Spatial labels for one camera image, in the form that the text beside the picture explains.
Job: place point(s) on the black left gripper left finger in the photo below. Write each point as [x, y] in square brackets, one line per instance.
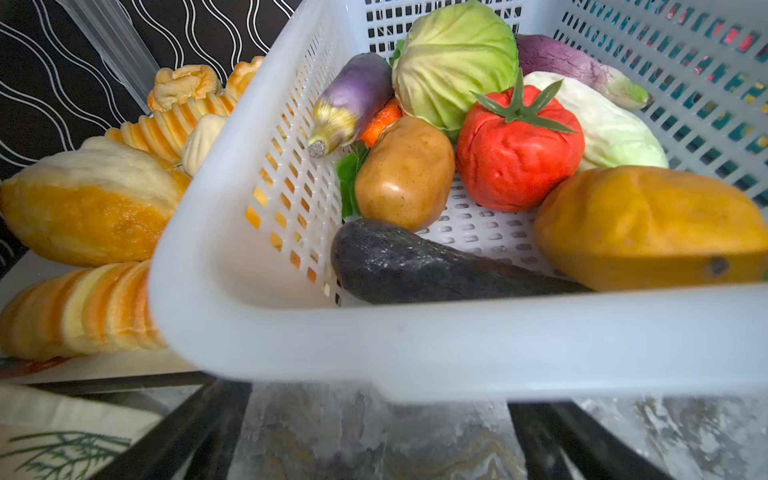
[201, 435]

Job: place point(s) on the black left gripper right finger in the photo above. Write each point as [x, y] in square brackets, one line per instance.
[550, 434]

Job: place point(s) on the cream canvas tote bag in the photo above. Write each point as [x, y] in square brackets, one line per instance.
[51, 436]

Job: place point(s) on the white plastic vegetable basket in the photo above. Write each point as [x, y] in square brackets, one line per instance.
[241, 283]

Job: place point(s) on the striped long bread front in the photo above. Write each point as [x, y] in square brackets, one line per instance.
[84, 312]

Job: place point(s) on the striped long bread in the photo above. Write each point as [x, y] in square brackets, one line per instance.
[84, 312]
[165, 132]

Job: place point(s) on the yellow mango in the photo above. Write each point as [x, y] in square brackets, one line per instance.
[631, 228]

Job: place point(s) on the dark cucumber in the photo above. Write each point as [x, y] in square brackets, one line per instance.
[382, 263]

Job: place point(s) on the red tomato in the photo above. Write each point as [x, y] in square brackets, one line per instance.
[516, 146]

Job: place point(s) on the brown potato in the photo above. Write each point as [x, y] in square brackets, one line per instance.
[407, 176]

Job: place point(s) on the small white bun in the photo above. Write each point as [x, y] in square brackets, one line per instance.
[200, 141]

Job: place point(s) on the striped long bread back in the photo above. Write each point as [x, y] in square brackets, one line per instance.
[165, 132]

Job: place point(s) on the white green corn cob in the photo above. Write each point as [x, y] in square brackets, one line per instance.
[613, 136]

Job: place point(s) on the twisted bun back left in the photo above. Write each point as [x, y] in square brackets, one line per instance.
[177, 86]

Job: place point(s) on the bun back right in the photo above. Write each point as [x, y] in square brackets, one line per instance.
[242, 76]

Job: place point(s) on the orange carrot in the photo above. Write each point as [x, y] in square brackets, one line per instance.
[390, 113]

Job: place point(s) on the purple eggplant left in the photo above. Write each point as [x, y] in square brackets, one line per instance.
[349, 103]

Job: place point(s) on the purple eggplant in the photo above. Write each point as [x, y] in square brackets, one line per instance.
[541, 53]
[349, 103]

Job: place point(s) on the purple eggplant right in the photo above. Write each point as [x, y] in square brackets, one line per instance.
[541, 53]

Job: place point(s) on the green cabbage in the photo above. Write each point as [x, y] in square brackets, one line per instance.
[448, 57]

